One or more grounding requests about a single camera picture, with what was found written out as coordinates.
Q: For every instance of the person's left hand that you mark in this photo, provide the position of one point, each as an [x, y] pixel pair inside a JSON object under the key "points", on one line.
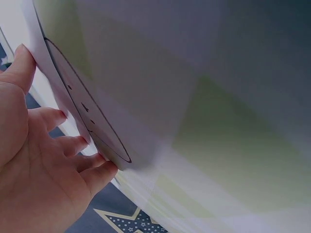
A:
{"points": [[29, 165]]}

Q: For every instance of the white paper sheet with drawn circle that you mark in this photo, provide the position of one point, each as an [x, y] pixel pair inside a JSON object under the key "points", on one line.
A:
{"points": [[80, 80]]}

